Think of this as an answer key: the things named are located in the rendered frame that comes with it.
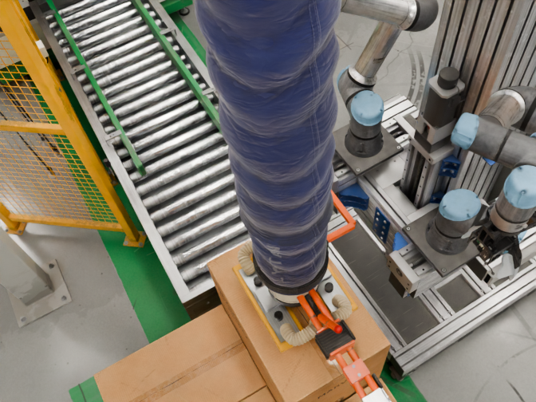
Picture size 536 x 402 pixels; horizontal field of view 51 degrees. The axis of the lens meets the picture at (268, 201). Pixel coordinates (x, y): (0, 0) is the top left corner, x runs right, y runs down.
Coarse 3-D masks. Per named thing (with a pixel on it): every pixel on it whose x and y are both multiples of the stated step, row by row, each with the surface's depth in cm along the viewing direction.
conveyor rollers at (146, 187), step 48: (96, 0) 360; (96, 48) 334; (144, 48) 330; (96, 96) 313; (144, 96) 310; (192, 96) 311; (144, 144) 294; (192, 144) 290; (144, 192) 278; (192, 192) 275; (192, 288) 247
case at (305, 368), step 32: (224, 256) 210; (224, 288) 203; (256, 320) 196; (352, 320) 193; (256, 352) 191; (288, 352) 189; (320, 352) 188; (384, 352) 192; (288, 384) 183; (320, 384) 183
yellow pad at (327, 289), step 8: (328, 264) 191; (328, 280) 187; (336, 280) 188; (320, 288) 186; (328, 288) 183; (336, 288) 186; (344, 288) 186; (320, 296) 185; (328, 296) 184; (328, 304) 183; (352, 304) 183; (352, 312) 183
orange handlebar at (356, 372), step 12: (336, 204) 189; (348, 216) 186; (348, 228) 184; (300, 300) 172; (312, 312) 170; (324, 312) 170; (348, 348) 163; (336, 360) 163; (360, 360) 161; (348, 372) 159; (360, 372) 159; (360, 384) 158; (372, 384) 157; (360, 396) 156
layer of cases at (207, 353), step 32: (192, 320) 240; (224, 320) 239; (160, 352) 234; (192, 352) 232; (224, 352) 231; (128, 384) 227; (160, 384) 226; (192, 384) 225; (224, 384) 224; (256, 384) 224; (384, 384) 220
